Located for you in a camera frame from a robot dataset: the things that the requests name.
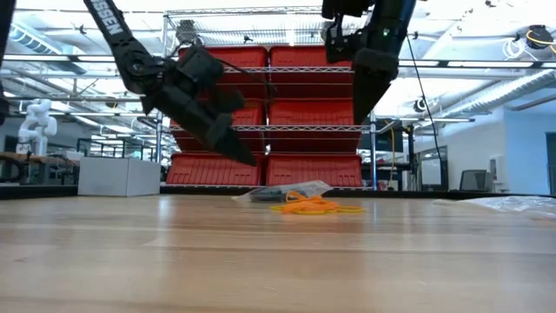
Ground red bins on wire shelf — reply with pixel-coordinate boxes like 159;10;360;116
154;6;379;192

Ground black aluminium table frame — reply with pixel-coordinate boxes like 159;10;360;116
0;183;556;202

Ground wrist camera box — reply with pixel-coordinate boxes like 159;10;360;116
175;44;226;89
323;15;364;65

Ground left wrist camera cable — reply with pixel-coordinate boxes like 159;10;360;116
219;58;279;100

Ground orange rubber band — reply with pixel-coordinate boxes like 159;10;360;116
284;190;325;206
280;198;341;216

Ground black ceiling cable reel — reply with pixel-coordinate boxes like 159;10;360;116
524;23;556;52

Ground yellow hanging cable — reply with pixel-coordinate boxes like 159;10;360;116
387;125;397;183

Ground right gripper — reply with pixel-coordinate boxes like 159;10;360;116
352;19;412;127

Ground wooden workbench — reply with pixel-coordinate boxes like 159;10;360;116
0;150;82;186

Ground black hanging cable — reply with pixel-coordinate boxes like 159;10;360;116
405;34;449;175

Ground white wall dispenser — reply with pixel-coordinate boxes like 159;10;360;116
488;154;510;193

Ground dark grey monitor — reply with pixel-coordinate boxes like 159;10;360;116
458;168;495;193

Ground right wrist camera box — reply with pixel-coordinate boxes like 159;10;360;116
323;15;364;65

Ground red plastic bin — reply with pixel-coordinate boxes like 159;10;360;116
265;151;364;188
164;151;267;188
268;44;355;100
178;45;268;100
169;98;267;152
267;97;363;153

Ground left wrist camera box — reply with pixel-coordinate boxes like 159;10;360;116
175;44;226;89

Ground black hanging monitor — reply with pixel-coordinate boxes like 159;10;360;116
359;117;406;154

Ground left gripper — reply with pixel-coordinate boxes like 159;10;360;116
140;83;259;168

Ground white cardboard box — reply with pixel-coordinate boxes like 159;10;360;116
76;156;162;198

